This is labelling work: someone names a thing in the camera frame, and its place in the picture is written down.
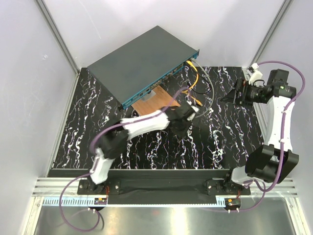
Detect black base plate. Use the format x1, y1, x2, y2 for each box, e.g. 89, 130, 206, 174
77, 169, 245, 195

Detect silver metal bracket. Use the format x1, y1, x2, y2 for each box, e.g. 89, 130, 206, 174
141, 91, 156, 102

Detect aluminium frame rail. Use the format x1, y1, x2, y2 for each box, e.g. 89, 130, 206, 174
33, 178, 298, 208

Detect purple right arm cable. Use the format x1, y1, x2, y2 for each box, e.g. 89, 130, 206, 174
244, 60, 307, 194

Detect yellow fibre cable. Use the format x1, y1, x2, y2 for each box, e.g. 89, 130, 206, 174
182, 61, 203, 108

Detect dark grey network switch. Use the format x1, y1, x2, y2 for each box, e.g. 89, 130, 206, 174
87, 26, 199, 110

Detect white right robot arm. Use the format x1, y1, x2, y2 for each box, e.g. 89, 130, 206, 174
221, 66, 299, 194

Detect wooden board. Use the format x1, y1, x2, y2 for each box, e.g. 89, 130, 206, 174
132, 86, 173, 116

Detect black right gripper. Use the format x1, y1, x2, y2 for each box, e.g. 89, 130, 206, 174
220, 78, 266, 108

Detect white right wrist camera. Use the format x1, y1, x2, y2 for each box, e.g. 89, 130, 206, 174
246, 63, 263, 85

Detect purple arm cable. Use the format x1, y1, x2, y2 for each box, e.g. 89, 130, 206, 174
244, 60, 307, 194
58, 85, 190, 232

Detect black cable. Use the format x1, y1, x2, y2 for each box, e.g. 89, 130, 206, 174
188, 70, 212, 95

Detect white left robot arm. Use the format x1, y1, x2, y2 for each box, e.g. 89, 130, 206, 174
88, 104, 199, 194

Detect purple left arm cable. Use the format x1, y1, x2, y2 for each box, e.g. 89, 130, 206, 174
58, 85, 190, 232

